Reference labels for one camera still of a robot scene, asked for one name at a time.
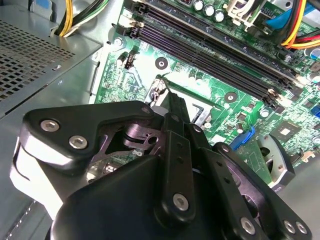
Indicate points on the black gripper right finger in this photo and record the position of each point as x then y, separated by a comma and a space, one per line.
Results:
250, 190

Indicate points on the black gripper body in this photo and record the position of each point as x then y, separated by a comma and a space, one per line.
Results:
112, 200

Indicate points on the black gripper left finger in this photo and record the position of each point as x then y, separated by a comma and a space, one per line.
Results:
62, 125

